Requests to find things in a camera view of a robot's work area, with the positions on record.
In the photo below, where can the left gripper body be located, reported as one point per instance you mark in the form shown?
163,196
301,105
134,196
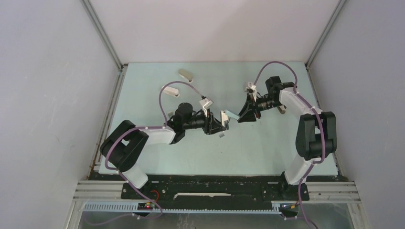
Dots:
200,120

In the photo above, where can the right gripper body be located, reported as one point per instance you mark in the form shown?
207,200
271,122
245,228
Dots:
264,103

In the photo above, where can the light blue stapler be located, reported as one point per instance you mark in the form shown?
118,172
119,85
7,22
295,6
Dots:
226,116

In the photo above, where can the beige brown stapler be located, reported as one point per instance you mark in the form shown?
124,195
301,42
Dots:
282,109

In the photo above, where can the white stapler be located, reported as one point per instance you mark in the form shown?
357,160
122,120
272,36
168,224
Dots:
171,91

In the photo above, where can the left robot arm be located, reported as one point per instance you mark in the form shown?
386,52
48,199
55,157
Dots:
125,144

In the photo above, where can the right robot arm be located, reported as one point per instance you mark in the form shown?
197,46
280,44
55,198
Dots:
316,134

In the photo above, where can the olive green stapler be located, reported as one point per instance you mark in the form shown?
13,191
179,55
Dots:
186,75

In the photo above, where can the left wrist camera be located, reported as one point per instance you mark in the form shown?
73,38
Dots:
205,103

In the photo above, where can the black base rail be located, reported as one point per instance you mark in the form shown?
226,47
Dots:
176,192

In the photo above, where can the right aluminium frame post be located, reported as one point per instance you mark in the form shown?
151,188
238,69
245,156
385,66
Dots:
326,31

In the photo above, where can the aluminium frame post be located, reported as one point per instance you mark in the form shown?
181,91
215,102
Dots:
94,18
326,31

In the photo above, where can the left aluminium frame post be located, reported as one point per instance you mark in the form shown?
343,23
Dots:
94,18

